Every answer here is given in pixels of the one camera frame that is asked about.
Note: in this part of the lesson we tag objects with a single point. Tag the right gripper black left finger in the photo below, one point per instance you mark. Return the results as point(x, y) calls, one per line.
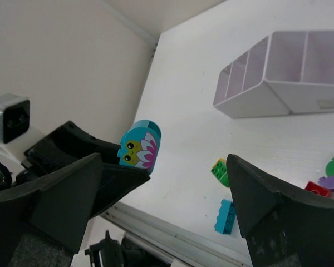
point(43, 222)

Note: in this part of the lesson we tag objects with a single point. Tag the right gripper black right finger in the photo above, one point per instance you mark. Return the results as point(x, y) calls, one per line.
point(283, 225)

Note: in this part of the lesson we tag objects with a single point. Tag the teal frog flower lego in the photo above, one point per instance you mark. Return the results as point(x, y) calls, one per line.
point(140, 146)

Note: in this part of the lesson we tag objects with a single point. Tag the small red lego brick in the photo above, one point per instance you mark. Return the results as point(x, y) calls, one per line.
point(317, 189)

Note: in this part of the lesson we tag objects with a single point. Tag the teal rectangular lego brick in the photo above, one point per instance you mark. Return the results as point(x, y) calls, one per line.
point(226, 217)

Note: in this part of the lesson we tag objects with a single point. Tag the green curved lego brick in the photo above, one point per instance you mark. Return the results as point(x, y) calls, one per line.
point(220, 173)

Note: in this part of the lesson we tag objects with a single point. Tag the light tan lego under green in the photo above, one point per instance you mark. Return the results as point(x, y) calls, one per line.
point(221, 161)

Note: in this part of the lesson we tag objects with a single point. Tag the white divided organizer bin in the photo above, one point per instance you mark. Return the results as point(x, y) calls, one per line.
point(287, 72)

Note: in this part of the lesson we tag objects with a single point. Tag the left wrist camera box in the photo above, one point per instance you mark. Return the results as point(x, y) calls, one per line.
point(14, 117)

